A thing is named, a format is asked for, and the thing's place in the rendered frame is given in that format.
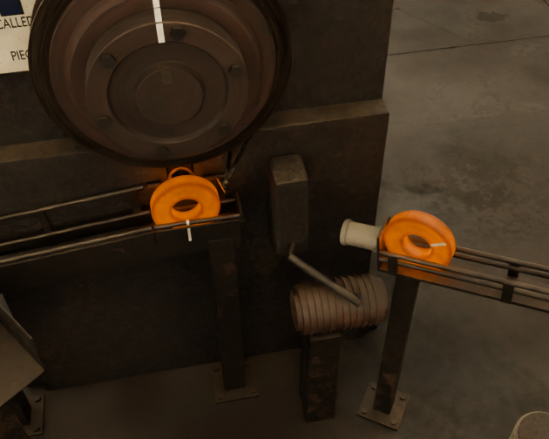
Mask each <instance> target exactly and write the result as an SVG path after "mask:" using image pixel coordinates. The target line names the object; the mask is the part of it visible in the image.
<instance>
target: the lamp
mask: <svg viewBox="0 0 549 439"><path fill-rule="evenodd" d="M0 11H1V14H2V16H7V15H16V14H22V11H21V7H20V4H19V1H18V0H0Z"/></svg>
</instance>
